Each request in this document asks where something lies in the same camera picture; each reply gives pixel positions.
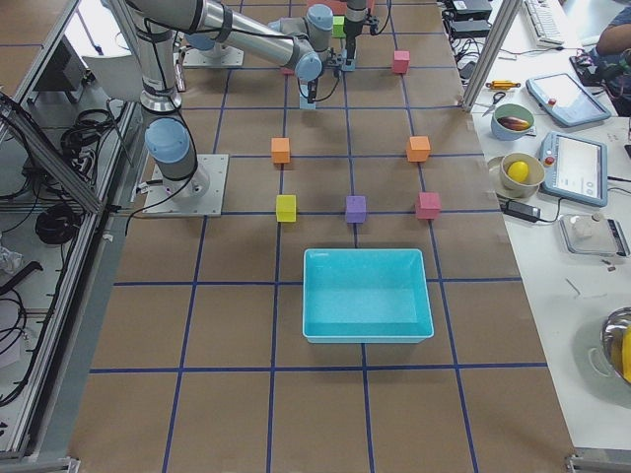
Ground yellow foam block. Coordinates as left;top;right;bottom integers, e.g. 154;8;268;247
275;194;297;223

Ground scissors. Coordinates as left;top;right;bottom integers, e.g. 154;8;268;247
483;91;506;116

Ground steel bowl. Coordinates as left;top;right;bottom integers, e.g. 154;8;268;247
588;306;630;386

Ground teach pendant lower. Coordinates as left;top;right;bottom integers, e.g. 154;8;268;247
538;132;608;208

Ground aluminium frame post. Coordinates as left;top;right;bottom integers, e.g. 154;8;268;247
461;0;521;112

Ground yellow lemon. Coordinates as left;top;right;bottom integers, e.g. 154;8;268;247
506;161;529;183

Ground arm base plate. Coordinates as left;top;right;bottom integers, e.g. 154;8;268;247
143;154;230;217
182;44;245;69

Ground magenta foam block far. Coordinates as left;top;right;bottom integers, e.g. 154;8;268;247
391;49;410;75

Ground cyan plastic bin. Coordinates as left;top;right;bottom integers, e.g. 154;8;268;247
302;248;434;344

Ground cream bowl with lemon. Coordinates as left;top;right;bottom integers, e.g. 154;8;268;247
499;153;545;198

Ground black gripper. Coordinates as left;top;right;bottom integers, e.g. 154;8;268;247
343;0;380;61

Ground purple foam block right side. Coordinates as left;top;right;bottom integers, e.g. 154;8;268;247
345;195;368;224

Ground pink plastic bin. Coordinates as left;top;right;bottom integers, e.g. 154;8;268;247
320;0;376;16

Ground green foam block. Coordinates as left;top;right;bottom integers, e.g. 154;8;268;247
331;16;346;38

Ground teach pendant upper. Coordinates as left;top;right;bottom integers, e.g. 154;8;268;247
526;73;611;127

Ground light blue foam block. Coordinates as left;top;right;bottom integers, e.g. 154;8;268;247
299;94;316;110
341;59;356;72

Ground orange foam block near base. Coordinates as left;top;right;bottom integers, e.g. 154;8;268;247
270;137;291;165

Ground green bowl with eggplant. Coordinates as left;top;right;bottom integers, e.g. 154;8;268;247
490;103;534;141

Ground magenta foam block far corner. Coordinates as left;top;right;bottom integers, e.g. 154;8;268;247
415;191;442;220

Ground black power adapter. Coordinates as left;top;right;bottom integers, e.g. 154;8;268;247
503;200;540;223

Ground kitchen scale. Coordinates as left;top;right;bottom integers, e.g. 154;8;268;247
559;214;630;257

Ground orange foam block far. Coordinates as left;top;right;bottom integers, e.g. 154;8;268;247
406;136;431;163

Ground teach pendant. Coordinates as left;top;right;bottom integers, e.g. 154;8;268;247
538;132;608;208
526;73;611;127

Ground gold cylinder tool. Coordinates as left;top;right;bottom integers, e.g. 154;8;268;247
485;80;522;91

